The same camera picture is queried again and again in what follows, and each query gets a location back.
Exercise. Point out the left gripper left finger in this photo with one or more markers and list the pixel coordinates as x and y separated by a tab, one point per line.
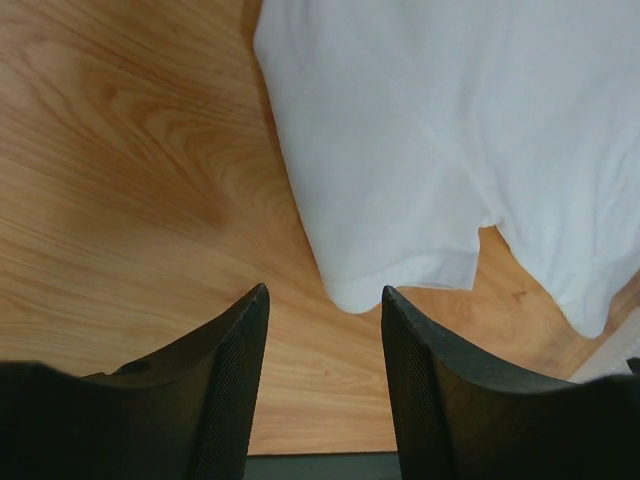
184	411

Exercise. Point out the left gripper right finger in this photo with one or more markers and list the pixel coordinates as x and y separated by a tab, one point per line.
460	412

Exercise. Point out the white t-shirt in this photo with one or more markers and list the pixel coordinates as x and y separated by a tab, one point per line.
408	126

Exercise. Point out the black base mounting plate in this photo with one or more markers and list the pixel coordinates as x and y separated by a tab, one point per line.
340	466

